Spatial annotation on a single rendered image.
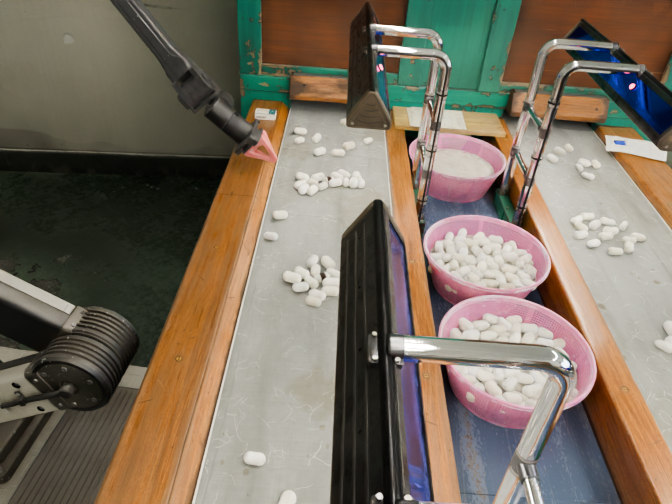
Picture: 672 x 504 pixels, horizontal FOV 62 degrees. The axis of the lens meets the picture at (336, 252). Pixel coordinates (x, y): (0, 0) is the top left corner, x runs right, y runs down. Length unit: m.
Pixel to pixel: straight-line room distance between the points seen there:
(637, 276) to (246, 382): 0.86
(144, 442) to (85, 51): 2.21
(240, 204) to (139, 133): 1.68
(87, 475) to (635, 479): 0.93
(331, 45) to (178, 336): 1.10
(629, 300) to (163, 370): 0.91
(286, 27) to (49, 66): 1.42
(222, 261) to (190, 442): 0.41
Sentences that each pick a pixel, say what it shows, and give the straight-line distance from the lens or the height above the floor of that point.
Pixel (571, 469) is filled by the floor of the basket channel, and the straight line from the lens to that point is 1.02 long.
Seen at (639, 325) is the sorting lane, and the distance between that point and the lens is 1.23.
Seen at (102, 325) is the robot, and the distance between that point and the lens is 1.00.
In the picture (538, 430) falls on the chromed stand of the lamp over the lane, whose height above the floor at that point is 1.02.
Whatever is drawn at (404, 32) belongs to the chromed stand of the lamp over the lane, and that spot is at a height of 1.11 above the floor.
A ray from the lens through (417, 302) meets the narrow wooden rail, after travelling 1.06.
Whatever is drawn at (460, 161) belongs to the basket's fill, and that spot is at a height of 0.74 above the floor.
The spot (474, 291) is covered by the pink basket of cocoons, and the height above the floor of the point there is 0.75.
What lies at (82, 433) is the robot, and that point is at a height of 0.48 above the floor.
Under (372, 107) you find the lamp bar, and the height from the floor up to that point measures 1.08.
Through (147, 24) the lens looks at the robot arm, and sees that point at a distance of 1.41.
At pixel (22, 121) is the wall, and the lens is 3.10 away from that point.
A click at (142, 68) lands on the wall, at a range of 2.80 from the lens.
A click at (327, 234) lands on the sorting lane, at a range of 1.25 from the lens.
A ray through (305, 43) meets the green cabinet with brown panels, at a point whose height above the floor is 0.94.
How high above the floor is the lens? 1.46
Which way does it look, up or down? 37 degrees down
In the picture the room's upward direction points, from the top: 5 degrees clockwise
